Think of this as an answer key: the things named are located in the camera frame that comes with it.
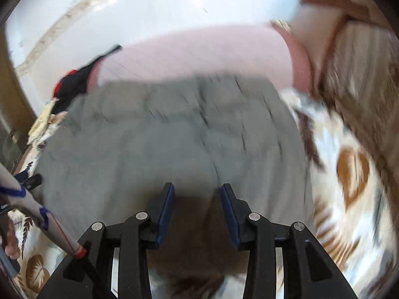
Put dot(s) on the yellow cloth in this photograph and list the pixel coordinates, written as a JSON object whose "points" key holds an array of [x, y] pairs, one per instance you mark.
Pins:
{"points": [[43, 121]]}

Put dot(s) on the brown wooden frame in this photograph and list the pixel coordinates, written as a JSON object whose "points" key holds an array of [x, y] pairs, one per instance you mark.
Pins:
{"points": [[14, 90]]}

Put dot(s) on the person's left hand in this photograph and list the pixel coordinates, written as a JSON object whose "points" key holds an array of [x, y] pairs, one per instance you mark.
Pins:
{"points": [[12, 239]]}

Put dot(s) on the striped floral sofa cushion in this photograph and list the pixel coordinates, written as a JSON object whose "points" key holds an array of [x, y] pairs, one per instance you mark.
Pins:
{"points": [[364, 78]]}

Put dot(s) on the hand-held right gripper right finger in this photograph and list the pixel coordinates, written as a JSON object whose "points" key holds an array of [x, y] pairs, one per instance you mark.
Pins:
{"points": [[230, 218]]}

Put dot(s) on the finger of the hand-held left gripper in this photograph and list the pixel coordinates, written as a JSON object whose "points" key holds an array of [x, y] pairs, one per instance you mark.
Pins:
{"points": [[31, 181]]}

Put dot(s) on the grey padded jacket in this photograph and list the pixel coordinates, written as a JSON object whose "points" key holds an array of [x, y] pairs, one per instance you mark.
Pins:
{"points": [[156, 137]]}

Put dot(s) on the leaf print fleece blanket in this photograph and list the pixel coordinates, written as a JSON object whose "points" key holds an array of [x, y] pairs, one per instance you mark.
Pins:
{"points": [[343, 224]]}

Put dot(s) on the dark clothes pile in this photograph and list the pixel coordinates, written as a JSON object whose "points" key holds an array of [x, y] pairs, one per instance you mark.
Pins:
{"points": [[73, 87]]}

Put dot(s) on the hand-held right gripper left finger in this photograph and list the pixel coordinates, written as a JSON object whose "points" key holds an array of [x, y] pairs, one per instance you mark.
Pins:
{"points": [[164, 218]]}

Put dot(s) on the beige knotted cloth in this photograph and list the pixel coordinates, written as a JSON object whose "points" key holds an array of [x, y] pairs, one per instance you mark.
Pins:
{"points": [[280, 26]]}

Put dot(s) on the pink quilted sofa back cushion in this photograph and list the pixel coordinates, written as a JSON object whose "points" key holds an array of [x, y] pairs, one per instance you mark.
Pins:
{"points": [[318, 34]]}

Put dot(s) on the pink quilted sofa armrest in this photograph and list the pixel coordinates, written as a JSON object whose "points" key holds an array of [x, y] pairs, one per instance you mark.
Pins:
{"points": [[193, 53]]}

